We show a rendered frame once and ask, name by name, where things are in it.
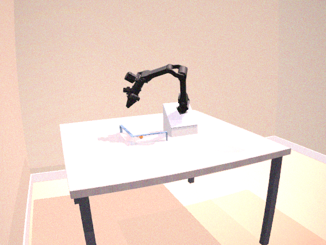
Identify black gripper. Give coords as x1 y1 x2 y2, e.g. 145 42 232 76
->
126 85 141 108

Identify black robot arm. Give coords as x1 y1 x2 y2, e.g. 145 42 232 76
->
123 64 190 114

